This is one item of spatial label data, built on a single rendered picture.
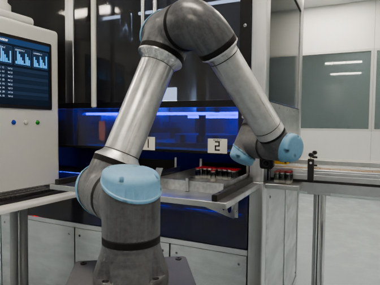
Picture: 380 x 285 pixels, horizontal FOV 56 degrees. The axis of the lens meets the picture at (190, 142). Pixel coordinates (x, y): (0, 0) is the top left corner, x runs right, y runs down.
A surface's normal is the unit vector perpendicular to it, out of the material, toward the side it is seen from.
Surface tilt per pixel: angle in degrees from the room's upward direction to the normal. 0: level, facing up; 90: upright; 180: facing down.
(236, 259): 90
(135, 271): 73
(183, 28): 108
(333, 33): 90
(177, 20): 94
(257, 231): 90
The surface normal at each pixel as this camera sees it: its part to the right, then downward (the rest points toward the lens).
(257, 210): -0.42, 0.04
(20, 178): 0.88, 0.04
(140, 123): 0.54, 0.04
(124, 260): -0.02, -0.25
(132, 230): 0.17, 0.05
